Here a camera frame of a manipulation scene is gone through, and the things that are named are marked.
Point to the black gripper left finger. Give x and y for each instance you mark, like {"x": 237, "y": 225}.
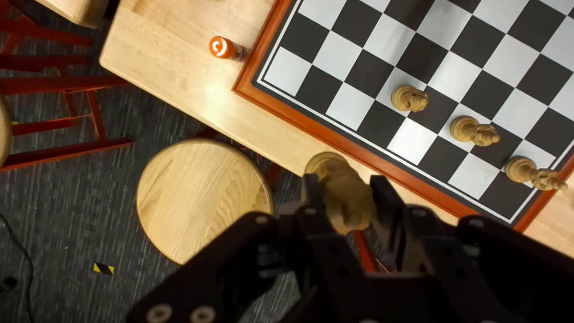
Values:
{"x": 326, "y": 256}

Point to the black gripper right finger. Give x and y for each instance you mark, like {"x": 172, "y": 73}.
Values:
{"x": 391, "y": 224}

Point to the tan knight chess piece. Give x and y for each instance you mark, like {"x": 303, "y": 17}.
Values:
{"x": 348, "y": 200}

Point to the tan piece on board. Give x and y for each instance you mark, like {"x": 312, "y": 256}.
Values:
{"x": 522, "y": 170}

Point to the tan bishop on board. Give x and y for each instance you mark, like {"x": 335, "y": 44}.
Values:
{"x": 468, "y": 130}

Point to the tan pawn on board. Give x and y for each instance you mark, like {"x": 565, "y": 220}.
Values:
{"x": 409, "y": 100}

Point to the black white chessboard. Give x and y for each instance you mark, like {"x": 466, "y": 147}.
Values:
{"x": 330, "y": 68}

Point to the round wooden stool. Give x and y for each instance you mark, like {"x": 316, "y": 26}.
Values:
{"x": 192, "y": 191}

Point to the orange capped marker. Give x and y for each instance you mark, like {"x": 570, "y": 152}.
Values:
{"x": 224, "y": 50}

